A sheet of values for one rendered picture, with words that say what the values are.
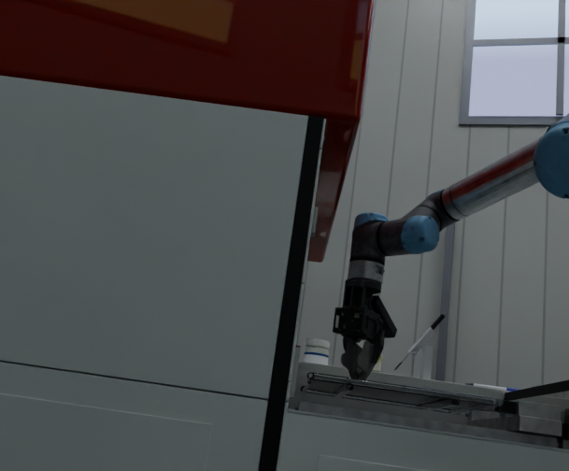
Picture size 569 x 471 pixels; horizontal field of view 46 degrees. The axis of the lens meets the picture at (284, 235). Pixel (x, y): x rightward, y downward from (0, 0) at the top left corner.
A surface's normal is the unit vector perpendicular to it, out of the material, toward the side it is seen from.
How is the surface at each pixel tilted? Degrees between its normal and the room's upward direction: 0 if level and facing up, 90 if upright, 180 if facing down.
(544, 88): 90
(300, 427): 90
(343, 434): 90
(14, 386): 90
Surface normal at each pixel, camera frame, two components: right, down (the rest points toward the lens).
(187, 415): 0.01, -0.29
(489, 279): -0.25, -0.32
